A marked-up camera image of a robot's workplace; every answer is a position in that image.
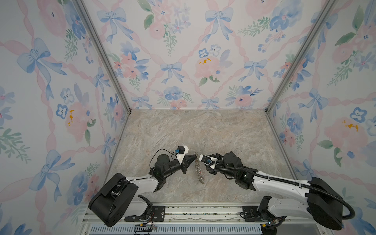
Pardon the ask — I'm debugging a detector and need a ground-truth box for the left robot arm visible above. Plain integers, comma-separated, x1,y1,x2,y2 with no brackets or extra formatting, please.
88,153,197,227

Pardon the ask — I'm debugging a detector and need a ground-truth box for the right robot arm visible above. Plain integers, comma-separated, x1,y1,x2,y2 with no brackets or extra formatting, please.
199,152,344,231

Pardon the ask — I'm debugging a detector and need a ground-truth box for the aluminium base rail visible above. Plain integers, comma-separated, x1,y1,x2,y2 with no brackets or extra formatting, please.
79,202,334,235

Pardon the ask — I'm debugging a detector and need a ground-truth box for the black corrugated cable conduit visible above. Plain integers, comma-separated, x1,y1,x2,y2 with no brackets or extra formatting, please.
205,164,356,220

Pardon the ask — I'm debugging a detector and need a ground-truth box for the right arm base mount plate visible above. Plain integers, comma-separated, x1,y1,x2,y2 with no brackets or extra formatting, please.
240,196,286,227

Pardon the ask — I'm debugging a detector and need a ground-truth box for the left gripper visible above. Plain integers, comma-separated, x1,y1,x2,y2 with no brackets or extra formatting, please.
162,156,196,178

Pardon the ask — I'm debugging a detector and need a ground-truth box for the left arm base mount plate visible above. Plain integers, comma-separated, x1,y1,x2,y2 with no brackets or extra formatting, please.
124,195,166,222

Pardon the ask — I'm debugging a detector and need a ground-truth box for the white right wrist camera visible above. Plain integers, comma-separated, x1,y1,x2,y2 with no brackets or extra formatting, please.
204,153,223,165

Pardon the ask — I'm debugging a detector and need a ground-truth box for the aluminium corner post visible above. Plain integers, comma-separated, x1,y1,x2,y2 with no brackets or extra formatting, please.
72,0,131,115
265,0,337,115

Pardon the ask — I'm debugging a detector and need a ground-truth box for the aluminium corner post left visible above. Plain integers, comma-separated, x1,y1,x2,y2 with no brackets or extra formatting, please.
72,0,131,115

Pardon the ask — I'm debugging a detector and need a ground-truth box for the aluminium corner post right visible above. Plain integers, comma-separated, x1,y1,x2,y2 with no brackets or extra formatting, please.
265,0,337,115

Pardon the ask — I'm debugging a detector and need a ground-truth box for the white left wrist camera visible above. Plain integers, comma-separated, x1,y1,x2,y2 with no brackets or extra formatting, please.
175,146,189,164

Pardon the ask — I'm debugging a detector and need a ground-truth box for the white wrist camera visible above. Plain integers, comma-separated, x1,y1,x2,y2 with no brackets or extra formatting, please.
204,153,223,165
175,146,189,164

